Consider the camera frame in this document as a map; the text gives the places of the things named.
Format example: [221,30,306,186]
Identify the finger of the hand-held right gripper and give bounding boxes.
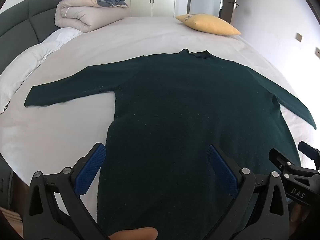
[269,149,293,173]
[298,141,320,161]

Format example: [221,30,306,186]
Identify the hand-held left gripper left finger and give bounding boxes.
[22,142,108,240]

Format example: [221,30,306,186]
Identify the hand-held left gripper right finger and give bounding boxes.
[207,144,291,240]

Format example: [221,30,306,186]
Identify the dark green sweater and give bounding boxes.
[24,49,317,240]

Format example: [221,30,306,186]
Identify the person's left hand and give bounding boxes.
[109,227,159,240]

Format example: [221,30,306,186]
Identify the white bed pillow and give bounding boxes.
[0,27,83,115]

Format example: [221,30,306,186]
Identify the bed with white sheet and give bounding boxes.
[0,16,320,205]

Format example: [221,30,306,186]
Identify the yellow pillow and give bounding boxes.
[175,13,242,36]

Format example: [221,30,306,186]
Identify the folded beige duvet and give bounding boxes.
[54,0,130,33]

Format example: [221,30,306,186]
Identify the dark green padded headboard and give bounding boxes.
[0,0,66,53]

